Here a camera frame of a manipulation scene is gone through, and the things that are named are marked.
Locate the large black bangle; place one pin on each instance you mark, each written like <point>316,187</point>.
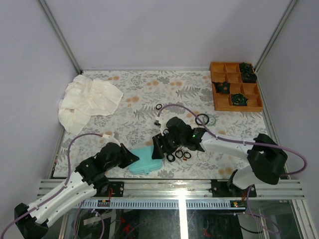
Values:
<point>198,120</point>

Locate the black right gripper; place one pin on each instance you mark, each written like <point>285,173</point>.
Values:
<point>158,141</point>

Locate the green jade bangle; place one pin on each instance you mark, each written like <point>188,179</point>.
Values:
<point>213,120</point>

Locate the thin silver bangle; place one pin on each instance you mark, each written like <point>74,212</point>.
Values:
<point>203,156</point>

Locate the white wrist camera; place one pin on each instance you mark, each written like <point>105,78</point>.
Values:
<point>110,139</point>
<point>161,123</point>

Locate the wooden compartment tray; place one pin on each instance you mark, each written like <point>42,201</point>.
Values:
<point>230,72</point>

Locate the black scrunchie top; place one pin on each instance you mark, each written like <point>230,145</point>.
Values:
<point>246,67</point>

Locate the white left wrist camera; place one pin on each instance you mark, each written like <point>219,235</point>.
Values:
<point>110,139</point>

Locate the teal jewelry box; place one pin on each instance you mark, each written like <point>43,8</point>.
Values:
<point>145,165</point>

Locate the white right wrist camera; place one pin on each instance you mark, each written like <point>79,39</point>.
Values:
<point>161,123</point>

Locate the white crumpled cloth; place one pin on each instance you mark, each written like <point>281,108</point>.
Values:
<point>85,98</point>

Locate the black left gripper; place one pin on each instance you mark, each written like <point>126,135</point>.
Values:
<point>130,157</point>

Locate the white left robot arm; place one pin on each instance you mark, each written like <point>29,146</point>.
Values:
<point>87,180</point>

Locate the aluminium rail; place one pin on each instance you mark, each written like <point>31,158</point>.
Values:
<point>199,189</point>

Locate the black orange scrunchie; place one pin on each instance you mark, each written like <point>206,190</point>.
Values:
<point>221,87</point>

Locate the black green scrunchie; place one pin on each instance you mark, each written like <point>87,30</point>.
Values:
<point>239,99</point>

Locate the black hair tie double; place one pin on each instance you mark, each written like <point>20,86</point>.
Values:
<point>170,158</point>

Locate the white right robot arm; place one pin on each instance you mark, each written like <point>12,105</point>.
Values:
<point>266,160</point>

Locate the floral table mat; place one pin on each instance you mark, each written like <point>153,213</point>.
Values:
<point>184,93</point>

